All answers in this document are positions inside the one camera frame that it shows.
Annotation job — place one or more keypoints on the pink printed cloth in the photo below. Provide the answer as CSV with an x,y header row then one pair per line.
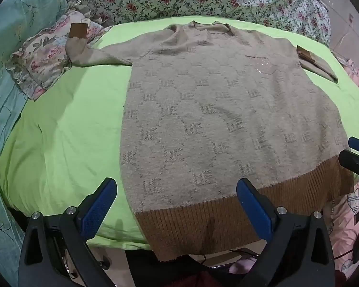
x,y
344,215

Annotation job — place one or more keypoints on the teal floral bedding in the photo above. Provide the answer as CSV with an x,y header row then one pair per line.
x,y
6,36

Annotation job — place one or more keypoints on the ruffled floral pillow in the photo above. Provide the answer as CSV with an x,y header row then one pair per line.
x,y
42,53

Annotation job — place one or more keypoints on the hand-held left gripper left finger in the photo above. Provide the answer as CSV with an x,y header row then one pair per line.
x,y
97,212

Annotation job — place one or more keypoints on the beige knit sweater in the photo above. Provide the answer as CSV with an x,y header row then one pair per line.
x,y
212,110

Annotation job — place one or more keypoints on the lime green bed sheet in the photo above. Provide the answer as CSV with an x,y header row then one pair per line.
x,y
71,131

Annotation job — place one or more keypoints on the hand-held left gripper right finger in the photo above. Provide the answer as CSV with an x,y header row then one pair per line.
x,y
254,212

